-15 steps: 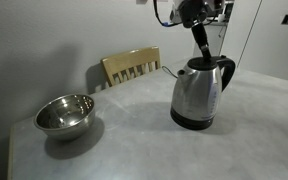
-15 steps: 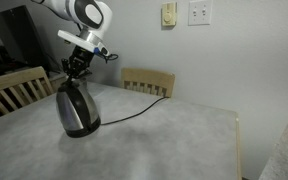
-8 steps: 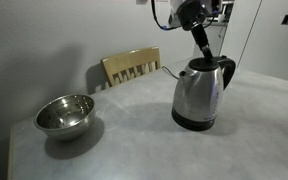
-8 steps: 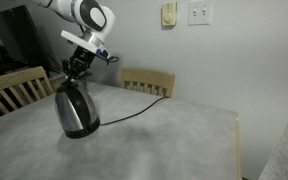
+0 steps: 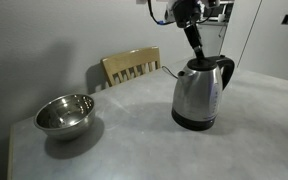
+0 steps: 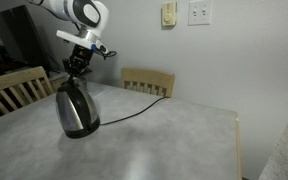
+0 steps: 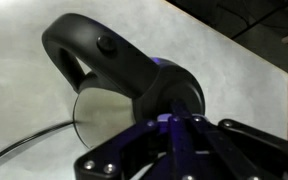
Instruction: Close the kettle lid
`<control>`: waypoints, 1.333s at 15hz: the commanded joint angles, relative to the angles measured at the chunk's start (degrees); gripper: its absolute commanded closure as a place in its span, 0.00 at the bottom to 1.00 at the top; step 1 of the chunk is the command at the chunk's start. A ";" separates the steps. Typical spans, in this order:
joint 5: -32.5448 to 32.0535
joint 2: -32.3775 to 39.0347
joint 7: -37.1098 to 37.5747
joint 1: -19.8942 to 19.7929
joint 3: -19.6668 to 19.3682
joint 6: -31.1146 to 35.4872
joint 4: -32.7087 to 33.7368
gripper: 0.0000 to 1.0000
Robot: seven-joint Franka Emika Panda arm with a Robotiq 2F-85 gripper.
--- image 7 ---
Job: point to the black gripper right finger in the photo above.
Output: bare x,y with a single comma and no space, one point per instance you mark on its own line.
237,153

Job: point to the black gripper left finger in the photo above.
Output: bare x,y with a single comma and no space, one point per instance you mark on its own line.
130,150

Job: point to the stainless steel electric kettle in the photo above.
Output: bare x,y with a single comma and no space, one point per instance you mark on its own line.
117,63

